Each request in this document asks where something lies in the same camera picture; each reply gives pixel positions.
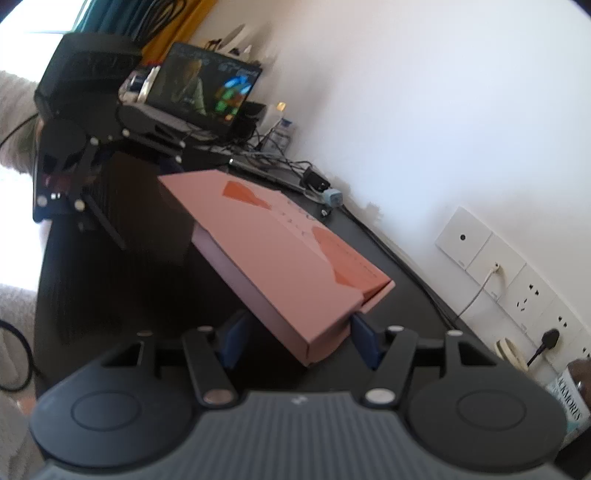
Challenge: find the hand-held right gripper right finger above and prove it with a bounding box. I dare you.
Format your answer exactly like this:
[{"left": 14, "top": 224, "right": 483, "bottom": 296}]
[{"left": 352, "top": 314, "right": 502, "bottom": 409}]

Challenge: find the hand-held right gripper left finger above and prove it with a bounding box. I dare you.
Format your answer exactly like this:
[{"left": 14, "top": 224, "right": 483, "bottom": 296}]
[{"left": 102, "top": 311, "right": 252, "bottom": 407}]

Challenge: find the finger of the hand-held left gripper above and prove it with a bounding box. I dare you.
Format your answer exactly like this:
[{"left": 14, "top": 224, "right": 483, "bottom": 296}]
[
  {"left": 117, "top": 117, "right": 192, "bottom": 153},
  {"left": 75, "top": 138, "right": 127, "bottom": 251}
]

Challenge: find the pink cardboard box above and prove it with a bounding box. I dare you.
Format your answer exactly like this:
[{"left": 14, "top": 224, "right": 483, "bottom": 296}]
[{"left": 158, "top": 170, "right": 396, "bottom": 367}]

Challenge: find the black desktop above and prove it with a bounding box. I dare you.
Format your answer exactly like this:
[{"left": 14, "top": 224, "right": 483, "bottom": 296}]
[{"left": 32, "top": 138, "right": 591, "bottom": 480}]

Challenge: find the teal curtain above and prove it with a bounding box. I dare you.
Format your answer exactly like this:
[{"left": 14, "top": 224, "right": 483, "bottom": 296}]
[{"left": 74, "top": 0, "right": 185, "bottom": 47}]

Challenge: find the laptop screen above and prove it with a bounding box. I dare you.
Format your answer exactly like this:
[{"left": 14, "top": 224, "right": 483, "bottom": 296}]
[{"left": 148, "top": 42, "right": 263, "bottom": 130}]

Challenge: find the yellow curtain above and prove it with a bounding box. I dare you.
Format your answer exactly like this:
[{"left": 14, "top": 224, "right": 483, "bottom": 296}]
[{"left": 141, "top": 0, "right": 218, "bottom": 61}]

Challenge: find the black charger adapter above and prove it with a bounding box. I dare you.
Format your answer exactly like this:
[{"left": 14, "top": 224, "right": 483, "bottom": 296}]
[{"left": 302, "top": 166, "right": 329, "bottom": 191}]

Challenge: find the black power plug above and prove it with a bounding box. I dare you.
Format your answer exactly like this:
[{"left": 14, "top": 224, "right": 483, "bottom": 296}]
[{"left": 526, "top": 329, "right": 561, "bottom": 367}]

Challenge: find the brown supplement bottle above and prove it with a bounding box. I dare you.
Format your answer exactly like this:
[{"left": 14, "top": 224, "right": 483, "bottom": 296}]
[{"left": 545, "top": 360, "right": 591, "bottom": 444}]

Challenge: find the black power cable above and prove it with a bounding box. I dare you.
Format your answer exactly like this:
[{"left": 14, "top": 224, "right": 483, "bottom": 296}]
[{"left": 344, "top": 208, "right": 462, "bottom": 324}]

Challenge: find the tangle of cables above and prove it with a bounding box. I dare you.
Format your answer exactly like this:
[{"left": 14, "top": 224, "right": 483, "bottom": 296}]
[{"left": 185, "top": 134, "right": 315, "bottom": 185}]

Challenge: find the white charging cable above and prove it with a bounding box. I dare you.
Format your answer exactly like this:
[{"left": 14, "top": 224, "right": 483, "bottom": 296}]
[{"left": 455, "top": 263, "right": 502, "bottom": 324}]

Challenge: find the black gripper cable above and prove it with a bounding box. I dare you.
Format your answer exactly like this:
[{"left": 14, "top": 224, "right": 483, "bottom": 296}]
[{"left": 0, "top": 318, "right": 35, "bottom": 393}]

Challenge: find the white wall socket panel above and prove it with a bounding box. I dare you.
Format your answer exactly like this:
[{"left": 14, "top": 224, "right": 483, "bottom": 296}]
[{"left": 435, "top": 206, "right": 591, "bottom": 361}]

